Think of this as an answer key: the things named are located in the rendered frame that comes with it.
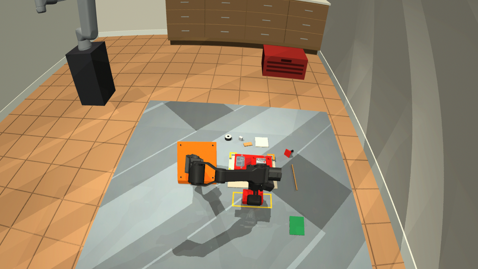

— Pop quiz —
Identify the green rectangular patch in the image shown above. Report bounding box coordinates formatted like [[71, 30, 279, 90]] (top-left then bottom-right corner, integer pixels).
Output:
[[289, 216, 304, 235]]

